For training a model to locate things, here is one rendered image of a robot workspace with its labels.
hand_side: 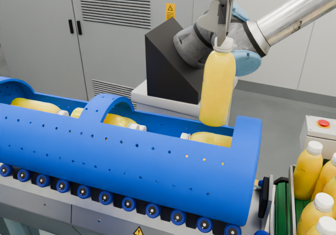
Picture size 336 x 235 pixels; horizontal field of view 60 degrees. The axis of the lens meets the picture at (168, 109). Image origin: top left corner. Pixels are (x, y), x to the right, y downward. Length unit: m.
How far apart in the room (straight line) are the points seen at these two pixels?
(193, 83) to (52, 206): 0.61
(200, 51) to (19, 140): 0.62
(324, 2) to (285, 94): 2.76
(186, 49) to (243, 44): 0.22
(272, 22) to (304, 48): 2.54
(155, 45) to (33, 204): 0.66
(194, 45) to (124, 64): 1.62
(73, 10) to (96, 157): 2.08
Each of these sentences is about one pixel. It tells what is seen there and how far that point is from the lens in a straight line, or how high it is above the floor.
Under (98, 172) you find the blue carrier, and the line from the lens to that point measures 0.80.
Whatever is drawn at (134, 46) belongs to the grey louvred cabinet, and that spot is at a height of 0.85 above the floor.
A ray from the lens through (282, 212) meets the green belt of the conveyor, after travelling 1.02.
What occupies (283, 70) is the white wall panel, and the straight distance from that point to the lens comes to 3.50.
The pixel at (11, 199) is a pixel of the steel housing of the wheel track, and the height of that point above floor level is 0.86.
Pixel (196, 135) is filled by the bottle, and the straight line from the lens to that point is 0.84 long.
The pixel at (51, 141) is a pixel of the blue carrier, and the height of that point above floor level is 1.16.
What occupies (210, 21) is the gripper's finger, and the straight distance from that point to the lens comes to 0.62.
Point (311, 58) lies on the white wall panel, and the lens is 3.44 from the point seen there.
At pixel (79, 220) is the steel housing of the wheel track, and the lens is 1.02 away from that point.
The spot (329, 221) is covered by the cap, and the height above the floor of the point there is 1.10.
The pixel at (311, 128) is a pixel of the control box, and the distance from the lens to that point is 1.05.
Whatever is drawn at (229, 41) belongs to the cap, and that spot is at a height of 1.44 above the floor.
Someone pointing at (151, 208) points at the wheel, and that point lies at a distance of 0.87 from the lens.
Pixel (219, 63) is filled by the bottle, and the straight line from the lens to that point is 0.64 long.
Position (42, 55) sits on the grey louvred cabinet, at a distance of 3.20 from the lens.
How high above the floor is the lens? 1.63
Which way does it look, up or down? 31 degrees down
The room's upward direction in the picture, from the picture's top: straight up
